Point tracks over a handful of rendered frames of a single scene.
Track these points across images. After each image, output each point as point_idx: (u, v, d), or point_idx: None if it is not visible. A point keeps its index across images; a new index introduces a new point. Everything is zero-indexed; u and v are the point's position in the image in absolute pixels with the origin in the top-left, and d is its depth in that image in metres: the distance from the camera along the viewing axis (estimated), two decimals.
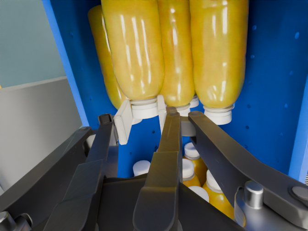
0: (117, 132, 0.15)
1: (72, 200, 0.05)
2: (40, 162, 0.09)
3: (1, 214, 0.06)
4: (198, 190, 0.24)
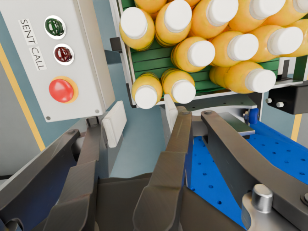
0: (106, 135, 0.15)
1: (68, 201, 0.05)
2: (27, 166, 0.09)
3: None
4: None
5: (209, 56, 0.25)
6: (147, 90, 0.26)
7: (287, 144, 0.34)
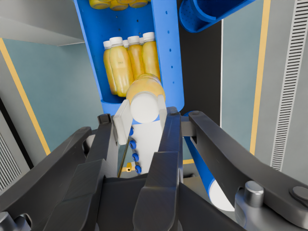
0: (116, 132, 0.15)
1: (72, 200, 0.05)
2: (40, 162, 0.09)
3: (1, 214, 0.06)
4: None
5: None
6: (146, 99, 0.20)
7: None
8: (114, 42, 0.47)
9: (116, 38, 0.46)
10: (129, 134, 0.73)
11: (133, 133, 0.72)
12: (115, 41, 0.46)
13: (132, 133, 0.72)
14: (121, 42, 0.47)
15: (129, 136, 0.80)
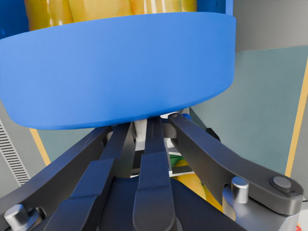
0: (134, 129, 0.15)
1: (76, 199, 0.05)
2: (59, 156, 0.10)
3: (16, 206, 0.06)
4: None
5: None
6: None
7: None
8: None
9: None
10: None
11: None
12: None
13: None
14: None
15: None
